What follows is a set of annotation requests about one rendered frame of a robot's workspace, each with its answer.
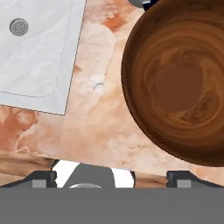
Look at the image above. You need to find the brown wooden bowl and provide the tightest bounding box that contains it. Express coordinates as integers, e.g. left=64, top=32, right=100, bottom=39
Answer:
left=121, top=0, right=224, bottom=168

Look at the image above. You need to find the grey and dark blue mug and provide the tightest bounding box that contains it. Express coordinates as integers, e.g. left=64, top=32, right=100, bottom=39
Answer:
left=127, top=0, right=161, bottom=12

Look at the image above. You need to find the round grey sink drain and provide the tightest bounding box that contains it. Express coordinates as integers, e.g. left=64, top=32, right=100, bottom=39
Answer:
left=9, top=17, right=30, bottom=38

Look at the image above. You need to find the brown wooden cupboard front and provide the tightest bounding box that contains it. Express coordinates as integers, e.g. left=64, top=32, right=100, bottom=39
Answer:
left=0, top=150, right=169, bottom=189

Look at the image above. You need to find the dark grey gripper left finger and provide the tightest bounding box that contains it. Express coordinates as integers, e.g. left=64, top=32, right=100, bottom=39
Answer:
left=0, top=170, right=58, bottom=189

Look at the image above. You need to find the pale grey sink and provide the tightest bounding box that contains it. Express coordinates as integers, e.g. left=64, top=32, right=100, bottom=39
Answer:
left=0, top=0, right=88, bottom=116

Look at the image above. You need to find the white and grey rounded object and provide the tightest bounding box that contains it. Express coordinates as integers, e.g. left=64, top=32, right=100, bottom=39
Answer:
left=52, top=159, right=137, bottom=189

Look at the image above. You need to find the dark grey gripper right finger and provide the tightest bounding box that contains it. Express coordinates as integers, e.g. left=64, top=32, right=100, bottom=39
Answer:
left=165, top=170, right=224, bottom=189

